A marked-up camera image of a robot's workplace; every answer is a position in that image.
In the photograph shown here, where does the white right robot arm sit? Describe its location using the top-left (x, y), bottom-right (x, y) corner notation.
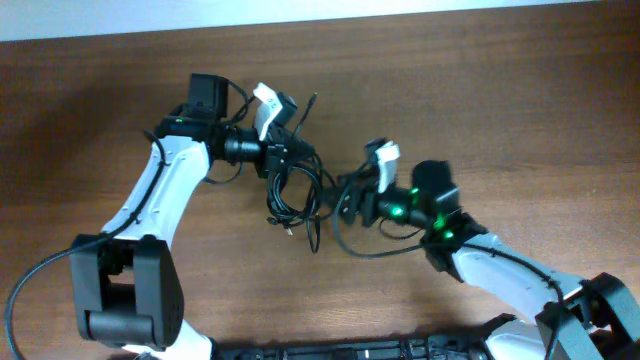
top-left (323, 160), bottom-right (639, 359)

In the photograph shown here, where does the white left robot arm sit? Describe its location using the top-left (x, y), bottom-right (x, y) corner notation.
top-left (70, 73), bottom-right (298, 359)

